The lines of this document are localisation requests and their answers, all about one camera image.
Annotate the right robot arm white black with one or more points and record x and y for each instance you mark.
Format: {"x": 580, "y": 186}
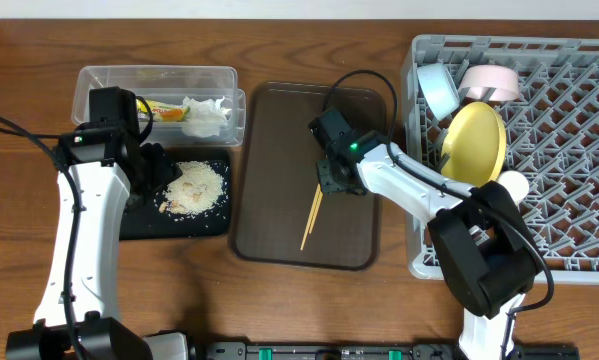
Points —
{"x": 484, "y": 248}

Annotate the dark brown serving tray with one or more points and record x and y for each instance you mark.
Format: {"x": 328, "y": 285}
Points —
{"x": 279, "y": 181}

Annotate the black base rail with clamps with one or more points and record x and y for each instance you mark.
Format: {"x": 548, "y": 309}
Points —
{"x": 242, "y": 351}

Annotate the crumpled white tissue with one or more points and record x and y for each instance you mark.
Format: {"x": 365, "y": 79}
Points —
{"x": 205, "y": 118}

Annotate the wooden chopstick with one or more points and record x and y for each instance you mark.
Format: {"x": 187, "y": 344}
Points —
{"x": 315, "y": 209}
{"x": 305, "y": 235}

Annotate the clear plastic waste bin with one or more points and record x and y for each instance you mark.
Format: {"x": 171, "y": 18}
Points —
{"x": 170, "y": 84}

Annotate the grey dishwasher rack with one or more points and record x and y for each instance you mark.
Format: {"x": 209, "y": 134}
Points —
{"x": 552, "y": 132}

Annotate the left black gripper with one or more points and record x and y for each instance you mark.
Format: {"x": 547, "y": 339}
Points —
{"x": 158, "y": 167}

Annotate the spilled rice pile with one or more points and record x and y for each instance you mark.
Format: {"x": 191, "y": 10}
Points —
{"x": 195, "y": 192}

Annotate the black food waste tray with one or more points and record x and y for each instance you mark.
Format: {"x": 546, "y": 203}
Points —
{"x": 152, "y": 221}

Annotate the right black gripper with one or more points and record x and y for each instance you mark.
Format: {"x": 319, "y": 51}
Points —
{"x": 325, "y": 170}

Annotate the light blue bowl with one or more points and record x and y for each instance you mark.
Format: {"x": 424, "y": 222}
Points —
{"x": 439, "y": 89}

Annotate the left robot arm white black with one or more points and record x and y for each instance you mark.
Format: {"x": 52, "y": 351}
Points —
{"x": 98, "y": 166}

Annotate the pale green cup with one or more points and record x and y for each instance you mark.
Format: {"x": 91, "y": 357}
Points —
{"x": 516, "y": 184}

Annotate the green orange snack wrapper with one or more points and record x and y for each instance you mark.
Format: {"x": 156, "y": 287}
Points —
{"x": 160, "y": 112}

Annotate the yellow plate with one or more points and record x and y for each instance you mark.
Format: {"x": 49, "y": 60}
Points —
{"x": 475, "y": 145}

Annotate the white bowl with rice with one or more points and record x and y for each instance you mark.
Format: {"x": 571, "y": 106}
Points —
{"x": 479, "y": 80}

